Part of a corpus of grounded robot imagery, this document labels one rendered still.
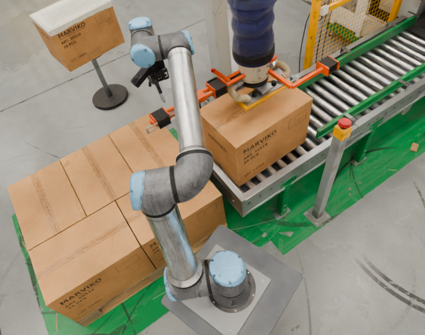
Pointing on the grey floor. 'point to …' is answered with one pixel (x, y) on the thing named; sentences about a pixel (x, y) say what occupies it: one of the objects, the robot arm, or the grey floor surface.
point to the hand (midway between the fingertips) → (156, 95)
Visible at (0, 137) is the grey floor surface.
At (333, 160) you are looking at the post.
